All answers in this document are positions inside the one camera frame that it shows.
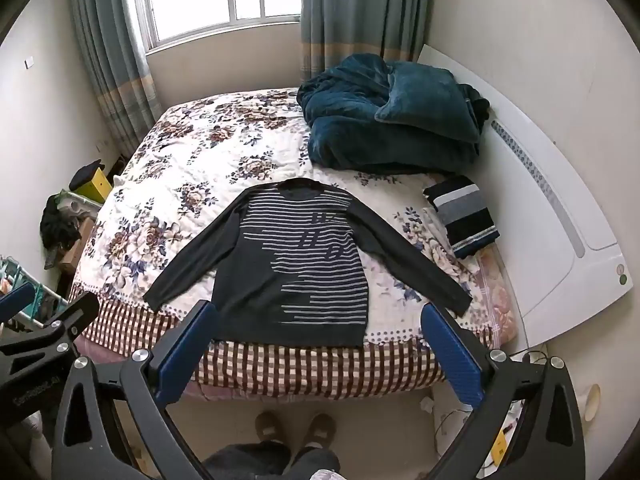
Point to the teal plush blanket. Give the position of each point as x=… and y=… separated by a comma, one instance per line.
x=360, y=125

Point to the yellow box with black lid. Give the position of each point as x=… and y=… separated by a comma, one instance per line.
x=95, y=185

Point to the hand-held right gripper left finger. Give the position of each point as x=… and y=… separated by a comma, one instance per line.
x=189, y=342

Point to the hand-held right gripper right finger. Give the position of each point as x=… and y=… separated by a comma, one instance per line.
x=450, y=355

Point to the floral quilt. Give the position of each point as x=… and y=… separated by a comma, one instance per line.
x=200, y=170

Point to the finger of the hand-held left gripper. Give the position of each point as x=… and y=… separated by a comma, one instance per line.
x=15, y=302
x=60, y=320

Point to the white headboard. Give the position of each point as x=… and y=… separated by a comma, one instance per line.
x=560, y=195

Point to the cardboard box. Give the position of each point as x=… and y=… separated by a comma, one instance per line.
x=77, y=250

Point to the grey-blue curtain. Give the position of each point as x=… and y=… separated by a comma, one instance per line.
x=355, y=10
x=110, y=50

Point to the folded striped sweater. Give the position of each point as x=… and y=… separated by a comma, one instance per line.
x=465, y=215

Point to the person's legs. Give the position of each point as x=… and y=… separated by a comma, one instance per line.
x=260, y=462

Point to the black bag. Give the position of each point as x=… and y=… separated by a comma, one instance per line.
x=60, y=225

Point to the brown checked bed sheet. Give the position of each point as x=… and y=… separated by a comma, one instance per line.
x=300, y=365

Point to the dark striped sweater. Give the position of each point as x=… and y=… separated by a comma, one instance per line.
x=280, y=280

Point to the grey slipper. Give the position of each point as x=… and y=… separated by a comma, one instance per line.
x=320, y=430
x=267, y=427

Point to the green drying rack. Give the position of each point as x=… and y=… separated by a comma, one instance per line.
x=45, y=295

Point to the teal plush pillow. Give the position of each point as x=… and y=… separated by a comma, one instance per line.
x=425, y=100

